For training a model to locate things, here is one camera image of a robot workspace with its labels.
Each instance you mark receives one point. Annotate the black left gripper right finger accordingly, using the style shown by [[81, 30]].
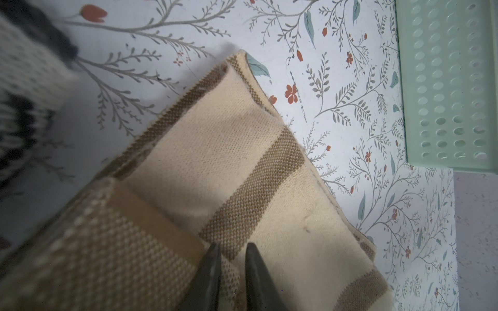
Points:
[[261, 292]]

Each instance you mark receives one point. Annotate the brown checked scarf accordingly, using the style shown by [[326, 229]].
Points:
[[219, 167]]

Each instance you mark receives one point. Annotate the mint green plastic basket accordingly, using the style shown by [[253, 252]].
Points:
[[448, 73]]

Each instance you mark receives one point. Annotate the black white zigzag scarf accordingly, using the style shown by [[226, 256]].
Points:
[[37, 76]]

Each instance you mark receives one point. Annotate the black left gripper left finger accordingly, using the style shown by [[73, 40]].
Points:
[[204, 291]]

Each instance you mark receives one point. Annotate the floral table mat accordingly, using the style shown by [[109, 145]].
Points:
[[330, 68]]

